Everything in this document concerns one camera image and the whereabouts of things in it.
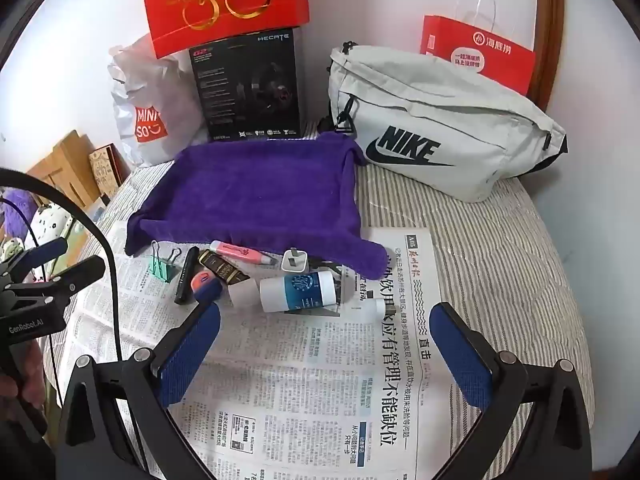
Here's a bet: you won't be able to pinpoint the green binder clip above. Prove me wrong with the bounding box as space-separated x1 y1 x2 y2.
150 240 185 283

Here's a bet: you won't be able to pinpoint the purple towel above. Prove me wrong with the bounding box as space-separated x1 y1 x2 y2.
124 131 390 281

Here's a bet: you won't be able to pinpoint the black pen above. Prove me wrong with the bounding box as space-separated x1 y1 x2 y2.
174 246 200 305

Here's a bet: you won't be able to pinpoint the black gold tube white cap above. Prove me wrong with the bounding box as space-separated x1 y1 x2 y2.
197 249 261 307

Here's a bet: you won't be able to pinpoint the person's left hand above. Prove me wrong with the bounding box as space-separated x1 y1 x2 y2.
0 341 47 413

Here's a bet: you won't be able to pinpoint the black headset box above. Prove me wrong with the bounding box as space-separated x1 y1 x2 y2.
188 26 307 143

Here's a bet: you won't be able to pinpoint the grey waist bag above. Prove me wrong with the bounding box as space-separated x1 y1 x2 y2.
320 42 569 203

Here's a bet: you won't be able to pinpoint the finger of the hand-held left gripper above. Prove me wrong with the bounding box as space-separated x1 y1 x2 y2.
20 237 69 271
50 256 107 293

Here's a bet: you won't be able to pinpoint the wooden furniture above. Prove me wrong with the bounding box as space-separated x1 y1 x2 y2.
27 130 108 211

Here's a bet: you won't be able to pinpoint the white bottle with blue label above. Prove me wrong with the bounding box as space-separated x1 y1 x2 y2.
259 271 337 313

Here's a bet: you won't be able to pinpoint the white spotted plush toy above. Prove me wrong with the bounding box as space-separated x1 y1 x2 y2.
30 202 81 261

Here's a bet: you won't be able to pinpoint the purple plush toy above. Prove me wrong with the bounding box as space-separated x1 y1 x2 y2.
0 187 38 256

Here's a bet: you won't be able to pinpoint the brown wooden frame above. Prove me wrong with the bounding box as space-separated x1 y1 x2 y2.
534 0 566 116

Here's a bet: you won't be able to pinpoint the patterned brown box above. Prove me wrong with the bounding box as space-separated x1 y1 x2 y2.
89 144 123 196

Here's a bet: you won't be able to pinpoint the red paper bag white handles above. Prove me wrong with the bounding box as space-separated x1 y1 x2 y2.
419 0 537 97

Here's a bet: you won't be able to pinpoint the red gift bag gold print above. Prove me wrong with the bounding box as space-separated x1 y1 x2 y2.
140 0 311 59

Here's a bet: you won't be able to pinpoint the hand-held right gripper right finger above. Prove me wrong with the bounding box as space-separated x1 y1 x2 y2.
429 302 594 480

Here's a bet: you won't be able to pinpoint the white charger plug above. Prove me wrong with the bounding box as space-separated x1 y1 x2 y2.
280 247 312 277

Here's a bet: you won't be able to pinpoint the black cable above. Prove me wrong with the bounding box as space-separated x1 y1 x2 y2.
0 167 124 363

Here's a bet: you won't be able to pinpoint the newspaper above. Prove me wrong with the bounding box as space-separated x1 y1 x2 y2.
65 220 443 480

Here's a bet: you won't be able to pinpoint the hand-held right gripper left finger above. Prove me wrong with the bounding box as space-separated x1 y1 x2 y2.
55 302 222 480

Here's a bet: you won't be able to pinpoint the pink highlighter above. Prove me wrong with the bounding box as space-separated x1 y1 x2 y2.
209 240 278 267

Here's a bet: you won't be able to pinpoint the white plastic shopping bag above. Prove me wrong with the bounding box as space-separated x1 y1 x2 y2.
109 32 210 168

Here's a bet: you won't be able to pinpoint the pink and blue eraser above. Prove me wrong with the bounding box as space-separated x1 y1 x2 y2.
190 270 223 303

